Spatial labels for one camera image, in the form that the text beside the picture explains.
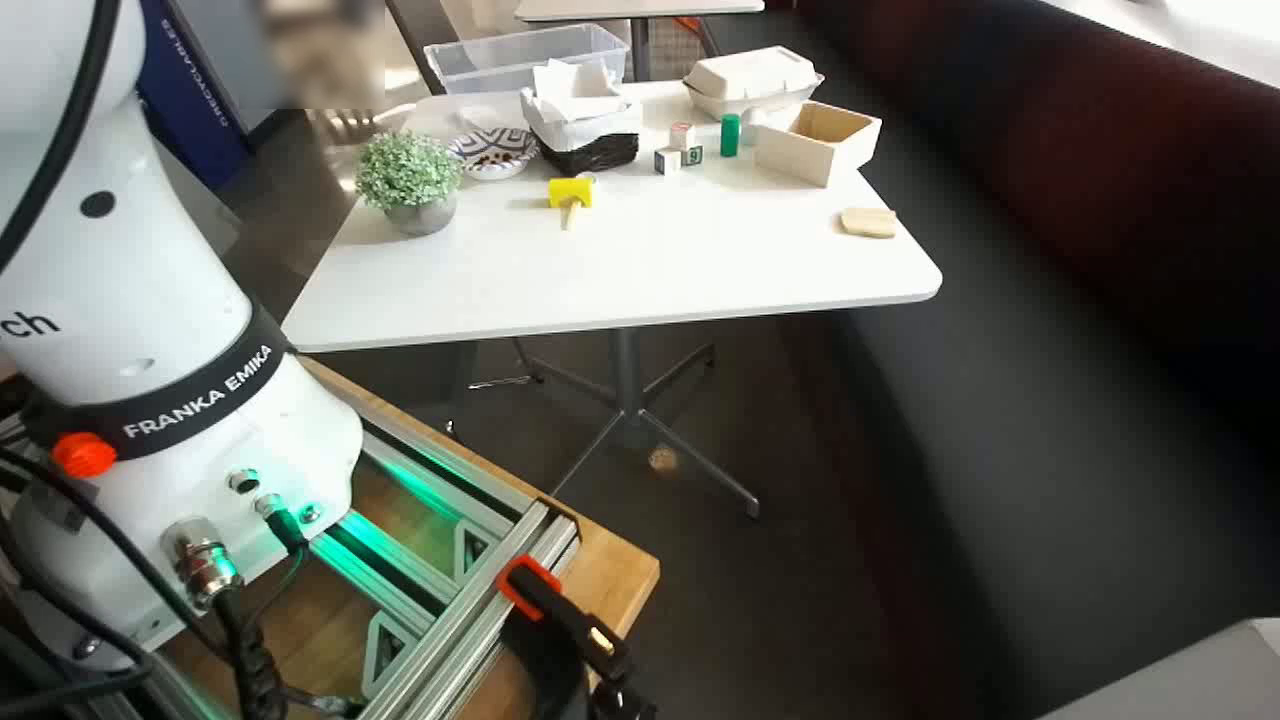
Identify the round light wooden block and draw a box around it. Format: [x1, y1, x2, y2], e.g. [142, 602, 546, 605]
[837, 205, 900, 245]

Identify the yellow toy object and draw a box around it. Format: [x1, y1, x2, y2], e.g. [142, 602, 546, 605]
[542, 171, 598, 233]

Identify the open light wooden box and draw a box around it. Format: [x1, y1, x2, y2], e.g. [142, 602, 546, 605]
[752, 99, 886, 194]

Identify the white carton box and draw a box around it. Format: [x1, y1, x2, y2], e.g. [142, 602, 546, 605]
[680, 43, 829, 123]

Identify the metal table base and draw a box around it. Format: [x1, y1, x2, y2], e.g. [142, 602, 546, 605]
[463, 325, 766, 522]

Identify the wooden mounting board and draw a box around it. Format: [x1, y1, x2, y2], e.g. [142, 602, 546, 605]
[164, 358, 663, 720]

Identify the white and black device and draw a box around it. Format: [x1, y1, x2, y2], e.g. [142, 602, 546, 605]
[514, 57, 646, 181]

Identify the black white patterned bowl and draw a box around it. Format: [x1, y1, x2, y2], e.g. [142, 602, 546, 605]
[453, 120, 542, 186]

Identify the orange black clamp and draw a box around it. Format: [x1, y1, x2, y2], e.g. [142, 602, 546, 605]
[491, 552, 658, 720]

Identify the potted green plant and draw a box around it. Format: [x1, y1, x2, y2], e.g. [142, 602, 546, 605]
[352, 129, 466, 239]

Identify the clear plastic bin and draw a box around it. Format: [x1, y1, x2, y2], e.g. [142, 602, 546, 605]
[421, 20, 633, 134]

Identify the white background table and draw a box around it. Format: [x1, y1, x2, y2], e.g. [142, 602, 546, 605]
[511, 0, 773, 86]

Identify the dark sofa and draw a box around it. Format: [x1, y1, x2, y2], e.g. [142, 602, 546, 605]
[795, 0, 1280, 720]

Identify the wooden stool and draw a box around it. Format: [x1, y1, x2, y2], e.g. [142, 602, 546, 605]
[260, 0, 378, 136]

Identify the blue cabinet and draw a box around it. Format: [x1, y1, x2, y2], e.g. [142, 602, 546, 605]
[132, 0, 301, 194]

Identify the aluminium profile frame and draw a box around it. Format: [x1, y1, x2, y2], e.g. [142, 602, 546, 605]
[301, 423, 584, 720]

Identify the black base cable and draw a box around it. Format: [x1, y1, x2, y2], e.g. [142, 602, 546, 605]
[208, 582, 295, 720]

